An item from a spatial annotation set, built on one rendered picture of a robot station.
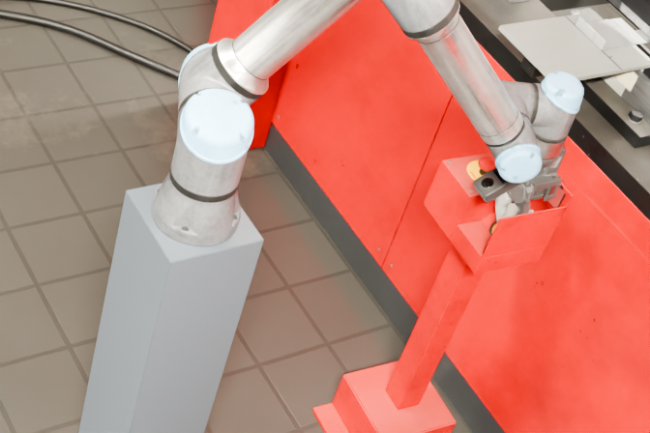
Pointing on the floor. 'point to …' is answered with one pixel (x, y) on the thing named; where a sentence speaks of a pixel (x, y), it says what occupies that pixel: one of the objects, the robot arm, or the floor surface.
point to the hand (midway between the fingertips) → (500, 225)
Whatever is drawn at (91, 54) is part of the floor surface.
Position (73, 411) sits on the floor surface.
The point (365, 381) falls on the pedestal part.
